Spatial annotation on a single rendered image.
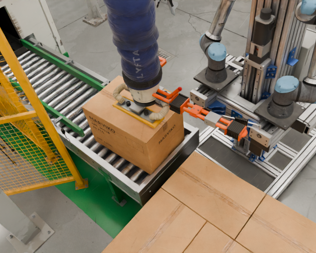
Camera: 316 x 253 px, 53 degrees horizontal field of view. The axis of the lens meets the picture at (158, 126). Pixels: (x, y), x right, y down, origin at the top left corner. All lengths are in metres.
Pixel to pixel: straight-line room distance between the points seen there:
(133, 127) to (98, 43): 2.71
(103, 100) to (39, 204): 1.26
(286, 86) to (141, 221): 1.22
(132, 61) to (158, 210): 1.03
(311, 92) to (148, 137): 0.97
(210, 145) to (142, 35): 1.57
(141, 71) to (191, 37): 2.83
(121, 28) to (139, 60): 0.20
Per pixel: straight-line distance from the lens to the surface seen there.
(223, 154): 2.81
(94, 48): 4.56
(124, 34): 1.53
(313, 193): 3.01
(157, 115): 1.78
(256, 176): 2.72
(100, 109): 2.25
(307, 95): 1.91
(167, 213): 2.17
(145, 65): 1.65
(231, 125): 1.62
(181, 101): 1.74
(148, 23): 1.53
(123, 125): 2.10
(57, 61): 3.38
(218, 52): 2.07
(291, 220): 2.22
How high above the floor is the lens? 2.50
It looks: 49 degrees down
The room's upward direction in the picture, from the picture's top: 9 degrees counter-clockwise
